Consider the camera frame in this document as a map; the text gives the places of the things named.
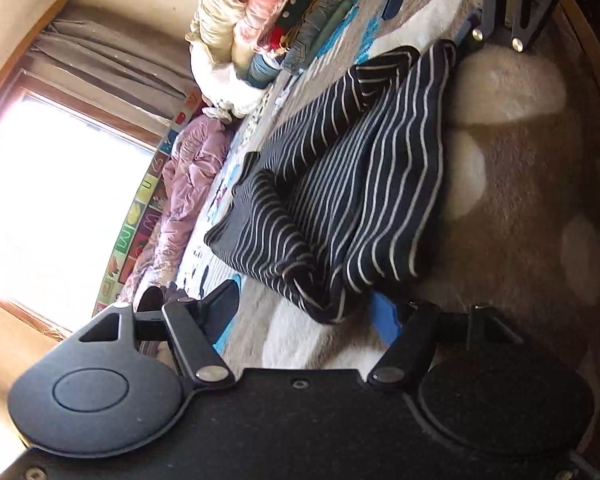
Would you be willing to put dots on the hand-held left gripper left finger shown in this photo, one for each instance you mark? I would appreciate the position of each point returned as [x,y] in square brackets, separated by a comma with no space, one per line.
[220,310]

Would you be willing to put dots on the salmon pink quilt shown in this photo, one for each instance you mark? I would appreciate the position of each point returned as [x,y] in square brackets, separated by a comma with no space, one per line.
[270,0]

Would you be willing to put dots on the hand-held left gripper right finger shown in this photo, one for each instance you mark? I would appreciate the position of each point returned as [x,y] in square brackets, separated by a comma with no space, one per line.
[384,317]

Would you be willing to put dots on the cartoon printed blanket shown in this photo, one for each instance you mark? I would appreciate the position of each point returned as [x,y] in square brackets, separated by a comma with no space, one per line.
[520,185]

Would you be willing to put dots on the black white-striped shirt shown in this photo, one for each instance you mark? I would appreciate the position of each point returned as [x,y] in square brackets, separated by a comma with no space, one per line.
[355,185]

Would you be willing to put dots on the pile of folded clothes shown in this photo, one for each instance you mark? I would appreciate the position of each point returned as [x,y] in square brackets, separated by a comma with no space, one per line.
[260,67]

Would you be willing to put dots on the cream quilt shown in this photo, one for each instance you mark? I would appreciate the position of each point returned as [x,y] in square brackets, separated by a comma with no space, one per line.
[220,10]

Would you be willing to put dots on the colourful alphabet foam mat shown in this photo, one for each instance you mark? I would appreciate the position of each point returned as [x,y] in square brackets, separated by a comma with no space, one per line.
[140,210]

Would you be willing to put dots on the right stack of folded clothes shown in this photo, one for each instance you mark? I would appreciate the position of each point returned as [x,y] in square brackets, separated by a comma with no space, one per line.
[320,17]

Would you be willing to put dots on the black fuzzy garment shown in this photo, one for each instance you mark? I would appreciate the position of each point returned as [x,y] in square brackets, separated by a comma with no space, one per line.
[150,300]

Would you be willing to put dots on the wooden-framed window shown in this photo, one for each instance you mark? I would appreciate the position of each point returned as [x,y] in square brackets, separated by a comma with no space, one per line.
[65,185]

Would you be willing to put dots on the grey curtain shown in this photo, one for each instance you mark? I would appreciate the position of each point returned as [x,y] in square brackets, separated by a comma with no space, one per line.
[105,55]

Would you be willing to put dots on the red green buttoned garment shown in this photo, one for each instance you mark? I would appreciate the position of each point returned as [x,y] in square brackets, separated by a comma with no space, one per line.
[287,25]

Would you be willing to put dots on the white quilt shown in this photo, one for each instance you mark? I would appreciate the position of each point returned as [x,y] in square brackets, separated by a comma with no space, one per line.
[215,75]

